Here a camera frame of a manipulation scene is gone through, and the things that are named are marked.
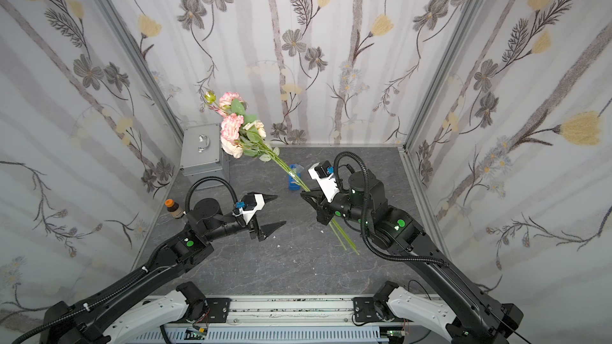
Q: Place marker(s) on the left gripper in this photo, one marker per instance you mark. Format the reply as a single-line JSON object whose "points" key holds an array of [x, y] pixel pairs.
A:
{"points": [[256, 226]]}

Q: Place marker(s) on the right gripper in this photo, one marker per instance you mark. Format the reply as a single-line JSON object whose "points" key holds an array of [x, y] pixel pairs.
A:
{"points": [[324, 209]]}

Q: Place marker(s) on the artificial flower bouquet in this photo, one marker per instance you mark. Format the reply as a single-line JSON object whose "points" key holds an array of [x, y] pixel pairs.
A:
{"points": [[243, 134]]}

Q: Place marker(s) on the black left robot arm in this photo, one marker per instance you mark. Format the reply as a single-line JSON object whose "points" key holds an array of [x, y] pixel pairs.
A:
{"points": [[91, 319]]}

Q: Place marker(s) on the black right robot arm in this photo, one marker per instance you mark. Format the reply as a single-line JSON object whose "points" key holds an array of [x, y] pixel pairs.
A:
{"points": [[464, 313]]}

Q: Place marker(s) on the brown bottle with orange cap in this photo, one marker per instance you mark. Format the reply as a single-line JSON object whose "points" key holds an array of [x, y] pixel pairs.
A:
{"points": [[175, 209]]}

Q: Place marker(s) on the silver aluminium case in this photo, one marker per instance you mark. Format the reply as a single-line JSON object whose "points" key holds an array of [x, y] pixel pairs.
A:
{"points": [[202, 154]]}

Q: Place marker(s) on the left wrist camera white housing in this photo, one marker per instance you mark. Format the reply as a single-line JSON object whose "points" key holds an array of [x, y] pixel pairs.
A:
{"points": [[246, 209]]}

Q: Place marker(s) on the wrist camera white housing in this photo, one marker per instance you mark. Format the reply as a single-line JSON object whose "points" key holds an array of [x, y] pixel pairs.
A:
{"points": [[323, 173], [246, 209]]}

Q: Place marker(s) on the right wrist camera white housing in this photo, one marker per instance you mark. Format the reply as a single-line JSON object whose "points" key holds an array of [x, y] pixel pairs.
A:
{"points": [[323, 173]]}

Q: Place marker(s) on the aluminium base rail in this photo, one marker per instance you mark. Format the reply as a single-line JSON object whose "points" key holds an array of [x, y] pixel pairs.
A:
{"points": [[287, 317]]}

